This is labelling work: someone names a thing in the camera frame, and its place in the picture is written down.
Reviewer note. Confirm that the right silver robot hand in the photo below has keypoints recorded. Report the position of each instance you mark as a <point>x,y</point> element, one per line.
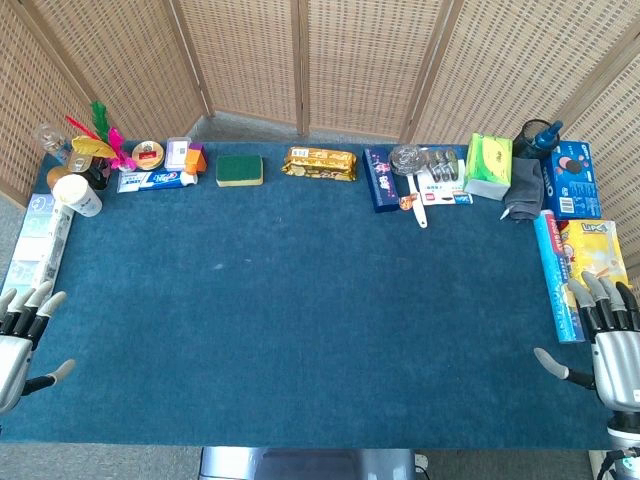
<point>617,365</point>

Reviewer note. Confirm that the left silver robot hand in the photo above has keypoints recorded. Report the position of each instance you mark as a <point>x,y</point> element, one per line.
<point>12,360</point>

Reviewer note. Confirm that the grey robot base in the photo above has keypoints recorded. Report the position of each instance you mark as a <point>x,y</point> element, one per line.
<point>300,465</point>

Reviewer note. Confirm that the yellow Lipo snack bag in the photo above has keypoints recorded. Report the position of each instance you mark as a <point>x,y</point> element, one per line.
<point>597,250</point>

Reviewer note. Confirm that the blue cling wrap roll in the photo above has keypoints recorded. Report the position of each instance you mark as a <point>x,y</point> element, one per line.
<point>552,265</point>

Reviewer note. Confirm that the white light-blue carton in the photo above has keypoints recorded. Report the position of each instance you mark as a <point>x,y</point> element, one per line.
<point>35,240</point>

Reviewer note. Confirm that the white paper cup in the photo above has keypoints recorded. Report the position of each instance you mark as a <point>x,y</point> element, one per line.
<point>75,192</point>

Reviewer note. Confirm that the orange round lid jar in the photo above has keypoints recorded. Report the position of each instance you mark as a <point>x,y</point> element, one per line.
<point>56,175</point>

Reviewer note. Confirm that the blue Oreo box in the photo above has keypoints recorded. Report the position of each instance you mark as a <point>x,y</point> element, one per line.
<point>572,180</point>

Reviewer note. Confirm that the grey folded cloth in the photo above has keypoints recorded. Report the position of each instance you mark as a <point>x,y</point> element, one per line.
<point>525,187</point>

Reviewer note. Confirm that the dark glass bottle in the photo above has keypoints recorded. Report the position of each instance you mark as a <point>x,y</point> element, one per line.
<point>97,175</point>

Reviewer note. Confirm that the yellow tin can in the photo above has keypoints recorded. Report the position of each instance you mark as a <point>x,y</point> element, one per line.
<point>79,161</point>

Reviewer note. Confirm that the clear plastic bottle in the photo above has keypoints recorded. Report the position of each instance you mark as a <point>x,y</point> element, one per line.
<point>50,140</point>

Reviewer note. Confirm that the blue white toothpaste box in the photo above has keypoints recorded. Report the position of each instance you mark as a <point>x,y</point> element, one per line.
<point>155,180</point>

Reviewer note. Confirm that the colourful feather shuttlecock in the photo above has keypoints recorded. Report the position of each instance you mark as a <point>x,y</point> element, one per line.
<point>102,142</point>

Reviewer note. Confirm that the green tissue box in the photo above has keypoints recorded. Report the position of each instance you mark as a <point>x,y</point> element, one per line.
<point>487,165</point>

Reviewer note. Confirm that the dark blue bottle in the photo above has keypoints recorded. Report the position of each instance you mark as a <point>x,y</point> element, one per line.
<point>547,135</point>

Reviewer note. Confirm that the black mesh pen holder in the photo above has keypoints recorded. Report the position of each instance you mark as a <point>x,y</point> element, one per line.
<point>525,142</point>

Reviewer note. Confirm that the round red gold tin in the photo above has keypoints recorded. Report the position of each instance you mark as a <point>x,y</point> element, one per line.
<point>148,154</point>

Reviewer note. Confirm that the battery blister pack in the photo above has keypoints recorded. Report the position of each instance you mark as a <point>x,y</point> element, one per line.
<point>442,175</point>

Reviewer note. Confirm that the clear plastic card box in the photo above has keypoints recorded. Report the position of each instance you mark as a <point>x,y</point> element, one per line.
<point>176,152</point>

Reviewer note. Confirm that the orange purple block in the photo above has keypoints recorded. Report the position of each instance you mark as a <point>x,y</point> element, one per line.
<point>196,159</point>

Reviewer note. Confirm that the blue felt table mat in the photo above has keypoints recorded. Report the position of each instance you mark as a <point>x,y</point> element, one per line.
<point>300,310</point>

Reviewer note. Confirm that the green yellow sponge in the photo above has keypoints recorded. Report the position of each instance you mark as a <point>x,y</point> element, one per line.
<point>239,169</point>

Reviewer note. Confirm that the dark blue flat box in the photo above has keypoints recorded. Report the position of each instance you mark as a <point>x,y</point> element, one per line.
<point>380,185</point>

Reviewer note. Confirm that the golden biscuit pack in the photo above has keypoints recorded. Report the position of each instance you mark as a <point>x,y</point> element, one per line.
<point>320,162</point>

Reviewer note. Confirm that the wicker folding screen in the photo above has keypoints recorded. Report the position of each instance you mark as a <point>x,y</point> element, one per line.
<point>350,60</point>

